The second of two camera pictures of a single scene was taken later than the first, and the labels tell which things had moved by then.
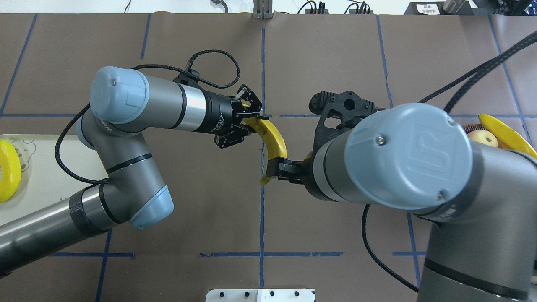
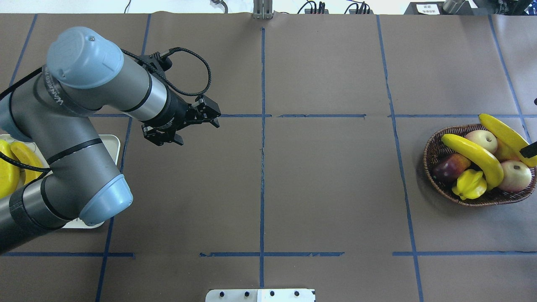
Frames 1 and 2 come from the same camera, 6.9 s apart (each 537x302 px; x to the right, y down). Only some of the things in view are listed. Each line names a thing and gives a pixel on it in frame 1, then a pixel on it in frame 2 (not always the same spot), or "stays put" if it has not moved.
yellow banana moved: x=274 y=143 to x=25 y=154
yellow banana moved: x=10 y=165 stays put
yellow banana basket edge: x=508 y=139 stays put
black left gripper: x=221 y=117 to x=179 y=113
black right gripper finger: x=284 y=168 to x=529 y=151
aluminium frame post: x=262 y=9 stays put
